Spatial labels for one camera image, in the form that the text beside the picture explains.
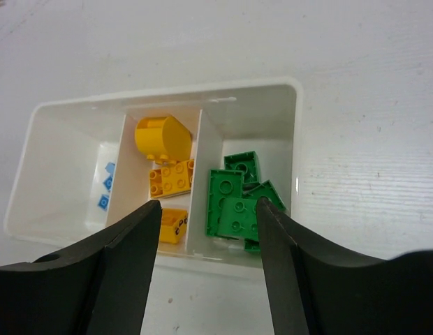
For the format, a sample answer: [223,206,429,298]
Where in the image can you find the green orange lego piece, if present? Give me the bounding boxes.
[242,180,286,253]

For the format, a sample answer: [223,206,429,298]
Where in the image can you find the light blue lego brick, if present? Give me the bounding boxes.
[105,162,115,175]

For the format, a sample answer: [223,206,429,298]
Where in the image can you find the green lego plate large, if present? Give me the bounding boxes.
[205,169,244,237]

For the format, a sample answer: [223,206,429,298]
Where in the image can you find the orange lego brick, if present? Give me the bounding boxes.
[149,159,195,198]

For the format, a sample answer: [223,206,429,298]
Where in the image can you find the green lego brick square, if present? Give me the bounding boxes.
[217,198,258,241]

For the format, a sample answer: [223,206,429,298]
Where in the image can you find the yellow lego with black print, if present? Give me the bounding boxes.
[159,207,188,244]

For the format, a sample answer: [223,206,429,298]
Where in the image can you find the small blue lego brick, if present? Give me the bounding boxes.
[103,175,113,192]

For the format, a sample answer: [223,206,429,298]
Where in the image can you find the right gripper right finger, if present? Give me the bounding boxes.
[256,199,433,334]

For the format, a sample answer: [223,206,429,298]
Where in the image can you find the yellow round lego piece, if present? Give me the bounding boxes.
[134,116,192,165]

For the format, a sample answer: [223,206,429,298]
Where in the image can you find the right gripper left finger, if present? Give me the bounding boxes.
[0,200,162,334]

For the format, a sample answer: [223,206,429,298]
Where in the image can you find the white three-compartment container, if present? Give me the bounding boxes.
[4,77,302,278]

